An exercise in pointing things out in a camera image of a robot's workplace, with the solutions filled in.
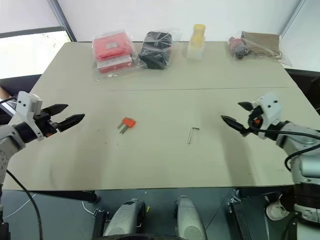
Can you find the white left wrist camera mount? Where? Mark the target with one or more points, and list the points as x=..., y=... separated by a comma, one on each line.
x=26, y=102

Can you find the black table leg frame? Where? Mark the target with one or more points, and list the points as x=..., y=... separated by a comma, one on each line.
x=240, y=215

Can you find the black table leg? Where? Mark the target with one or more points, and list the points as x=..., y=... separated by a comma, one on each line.
x=75, y=195

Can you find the black item in plastic bag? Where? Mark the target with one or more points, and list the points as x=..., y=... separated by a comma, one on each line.
x=156, y=50

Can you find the yellow bottle with white box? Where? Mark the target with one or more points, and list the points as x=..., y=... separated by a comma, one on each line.
x=197, y=42

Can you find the orange plug part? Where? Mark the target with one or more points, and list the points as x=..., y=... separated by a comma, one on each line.
x=129, y=122

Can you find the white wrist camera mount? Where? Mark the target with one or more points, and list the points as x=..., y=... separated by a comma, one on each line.
x=271, y=110
x=26, y=102

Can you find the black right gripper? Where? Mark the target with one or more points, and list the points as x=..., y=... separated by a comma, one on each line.
x=255, y=118

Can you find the brown paper bag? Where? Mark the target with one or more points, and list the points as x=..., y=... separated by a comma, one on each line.
x=262, y=43

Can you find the red box in plastic bag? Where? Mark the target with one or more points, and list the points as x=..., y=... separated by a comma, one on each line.
x=112, y=50

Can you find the grey metal frame post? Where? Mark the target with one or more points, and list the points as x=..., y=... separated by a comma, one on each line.
x=297, y=17

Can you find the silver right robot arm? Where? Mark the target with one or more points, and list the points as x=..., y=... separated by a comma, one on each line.
x=306, y=155

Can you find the dark window frame post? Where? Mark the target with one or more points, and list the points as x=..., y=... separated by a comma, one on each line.
x=62, y=20

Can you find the red black item in bag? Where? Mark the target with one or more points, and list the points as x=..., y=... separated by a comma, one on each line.
x=237, y=47

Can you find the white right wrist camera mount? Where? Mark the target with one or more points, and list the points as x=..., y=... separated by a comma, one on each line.
x=271, y=110

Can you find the grey rounded robot leg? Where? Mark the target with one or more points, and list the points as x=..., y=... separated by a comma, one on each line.
x=190, y=217
x=125, y=217

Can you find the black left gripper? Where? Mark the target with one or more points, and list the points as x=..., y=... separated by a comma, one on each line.
x=46, y=123

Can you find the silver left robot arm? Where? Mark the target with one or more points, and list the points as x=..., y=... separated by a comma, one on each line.
x=10, y=138

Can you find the black furniture piece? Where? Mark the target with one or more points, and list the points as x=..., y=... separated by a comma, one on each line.
x=306, y=85

